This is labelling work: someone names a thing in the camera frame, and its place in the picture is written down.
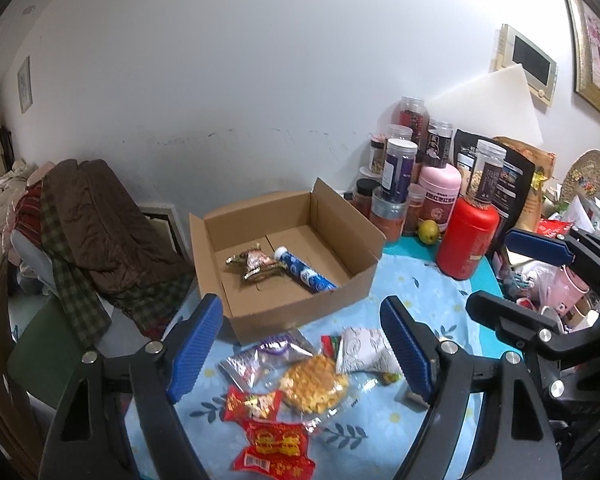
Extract gold rectangular box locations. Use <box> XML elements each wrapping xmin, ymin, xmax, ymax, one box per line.
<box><xmin>405</xmin><ymin>385</ymin><xmax>429</xmax><ymax>411</ymax></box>

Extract large red snack packet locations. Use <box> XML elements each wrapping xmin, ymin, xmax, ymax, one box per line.
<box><xmin>232</xmin><ymin>419</ymin><xmax>315</xmax><ymax>480</ymax></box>

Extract white patterned snack bag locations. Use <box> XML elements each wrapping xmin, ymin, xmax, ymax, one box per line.
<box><xmin>336</xmin><ymin>327</ymin><xmax>401</xmax><ymax>384</ymax></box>

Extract purple silver snack packet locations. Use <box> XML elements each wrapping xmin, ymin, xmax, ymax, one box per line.
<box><xmin>220</xmin><ymin>328</ymin><xmax>317</xmax><ymax>391</ymax></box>

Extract black foil pouch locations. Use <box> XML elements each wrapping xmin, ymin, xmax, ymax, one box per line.
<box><xmin>453</xmin><ymin>129</ymin><xmax>535</xmax><ymax>240</ymax></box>

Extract red plastic canister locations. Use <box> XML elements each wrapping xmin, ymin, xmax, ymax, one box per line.
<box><xmin>436</xmin><ymin>197</ymin><xmax>500</xmax><ymax>281</ymax></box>

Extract brown gold snack wrappers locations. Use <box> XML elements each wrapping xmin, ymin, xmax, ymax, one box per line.
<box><xmin>225</xmin><ymin>243</ymin><xmax>286</xmax><ymax>283</ymax></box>

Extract woven straw plate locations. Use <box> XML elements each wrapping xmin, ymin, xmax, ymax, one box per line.
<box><xmin>559</xmin><ymin>148</ymin><xmax>600</xmax><ymax>203</ymax></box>

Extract red green sachet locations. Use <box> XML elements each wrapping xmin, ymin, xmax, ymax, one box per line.
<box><xmin>321</xmin><ymin>335</ymin><xmax>341</xmax><ymax>361</ymax></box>

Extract small red snack packet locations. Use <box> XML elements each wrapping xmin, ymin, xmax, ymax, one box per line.
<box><xmin>222</xmin><ymin>386</ymin><xmax>283</xmax><ymax>425</ymax></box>

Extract tall clear nut jar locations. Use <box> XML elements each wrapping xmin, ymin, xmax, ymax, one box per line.
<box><xmin>466</xmin><ymin>140</ymin><xmax>506</xmax><ymax>208</ymax></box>

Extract open cardboard box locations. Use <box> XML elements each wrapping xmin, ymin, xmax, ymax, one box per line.
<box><xmin>189</xmin><ymin>180</ymin><xmax>386</xmax><ymax>344</ymax></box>

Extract blue floral tablecloth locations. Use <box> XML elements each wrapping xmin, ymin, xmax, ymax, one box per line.
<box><xmin>124</xmin><ymin>236</ymin><xmax>504</xmax><ymax>480</ymax></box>

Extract yellow waffle snack packet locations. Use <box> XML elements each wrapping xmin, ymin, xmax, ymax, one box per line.
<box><xmin>277</xmin><ymin>354</ymin><xmax>353</xmax><ymax>434</ymax></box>

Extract green yellow fruit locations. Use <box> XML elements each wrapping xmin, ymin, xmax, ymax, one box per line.
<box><xmin>417</xmin><ymin>220</ymin><xmax>440</xmax><ymax>246</ymax></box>

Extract blue tablet tube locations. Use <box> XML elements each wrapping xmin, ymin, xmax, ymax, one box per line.
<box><xmin>274</xmin><ymin>246</ymin><xmax>338</xmax><ymax>292</ymax></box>

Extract pink bottle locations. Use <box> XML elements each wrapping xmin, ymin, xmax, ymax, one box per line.
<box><xmin>418</xmin><ymin>164</ymin><xmax>462</xmax><ymax>233</ymax></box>

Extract brown jacket pile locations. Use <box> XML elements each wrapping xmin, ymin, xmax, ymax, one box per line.
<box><xmin>40</xmin><ymin>158</ymin><xmax>194</xmax><ymax>296</ymax></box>

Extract red spice jar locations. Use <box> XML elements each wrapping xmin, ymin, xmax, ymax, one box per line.
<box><xmin>370</xmin><ymin>186</ymin><xmax>407</xmax><ymax>243</ymax></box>

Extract purple label clear jar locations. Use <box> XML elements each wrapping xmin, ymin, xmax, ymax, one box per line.
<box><xmin>381</xmin><ymin>138</ymin><xmax>417</xmax><ymax>203</ymax></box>

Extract dark label clear jar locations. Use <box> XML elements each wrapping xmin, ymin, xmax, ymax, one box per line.
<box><xmin>424</xmin><ymin>119</ymin><xmax>454</xmax><ymax>168</ymax></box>

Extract white foam board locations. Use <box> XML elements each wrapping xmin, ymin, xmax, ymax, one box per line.
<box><xmin>426</xmin><ymin>65</ymin><xmax>544</xmax><ymax>148</ymax></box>

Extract red content tall jar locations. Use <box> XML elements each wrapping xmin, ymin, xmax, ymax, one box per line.
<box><xmin>399</xmin><ymin>96</ymin><xmax>429</xmax><ymax>144</ymax></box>

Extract gold framed picture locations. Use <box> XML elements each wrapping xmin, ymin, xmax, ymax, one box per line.
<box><xmin>566</xmin><ymin>0</ymin><xmax>600</xmax><ymax>113</ymax></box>

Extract wall intercom panel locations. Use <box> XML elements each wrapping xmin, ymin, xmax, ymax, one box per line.
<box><xmin>491</xmin><ymin>24</ymin><xmax>558</xmax><ymax>106</ymax></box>

